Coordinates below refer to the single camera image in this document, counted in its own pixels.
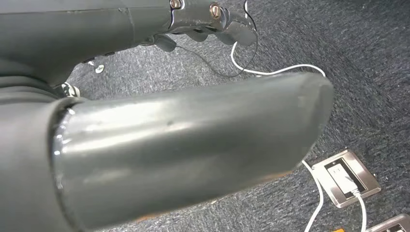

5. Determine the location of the white power plug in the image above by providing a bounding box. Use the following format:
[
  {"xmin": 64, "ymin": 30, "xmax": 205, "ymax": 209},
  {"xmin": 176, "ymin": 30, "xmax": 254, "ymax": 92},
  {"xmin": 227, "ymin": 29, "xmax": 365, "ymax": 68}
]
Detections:
[{"xmin": 326, "ymin": 162, "xmax": 361, "ymax": 194}]

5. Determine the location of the steel floor socket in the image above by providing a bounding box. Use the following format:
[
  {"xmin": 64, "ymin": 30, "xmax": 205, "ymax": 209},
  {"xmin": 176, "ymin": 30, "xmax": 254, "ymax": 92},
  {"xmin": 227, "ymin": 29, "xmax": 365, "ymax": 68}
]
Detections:
[
  {"xmin": 365, "ymin": 214, "xmax": 410, "ymax": 232},
  {"xmin": 311, "ymin": 148, "xmax": 382, "ymax": 209}
]

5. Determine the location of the thin black cable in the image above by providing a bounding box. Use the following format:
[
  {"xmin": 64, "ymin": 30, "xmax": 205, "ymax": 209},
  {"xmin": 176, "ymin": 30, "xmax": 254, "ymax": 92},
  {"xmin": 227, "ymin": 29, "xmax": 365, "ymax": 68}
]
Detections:
[{"xmin": 174, "ymin": 0, "xmax": 259, "ymax": 79}]

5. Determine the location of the long white floor cable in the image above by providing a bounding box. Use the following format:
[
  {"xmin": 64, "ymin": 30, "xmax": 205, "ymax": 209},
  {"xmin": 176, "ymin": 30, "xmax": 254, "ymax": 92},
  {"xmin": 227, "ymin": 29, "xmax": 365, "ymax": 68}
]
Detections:
[{"xmin": 230, "ymin": 0, "xmax": 327, "ymax": 232}]

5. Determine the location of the white plug cable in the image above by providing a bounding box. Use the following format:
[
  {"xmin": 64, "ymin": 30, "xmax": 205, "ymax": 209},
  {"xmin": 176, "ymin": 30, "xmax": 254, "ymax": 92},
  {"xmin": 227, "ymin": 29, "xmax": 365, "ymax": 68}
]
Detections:
[{"xmin": 351, "ymin": 188, "xmax": 368, "ymax": 232}]

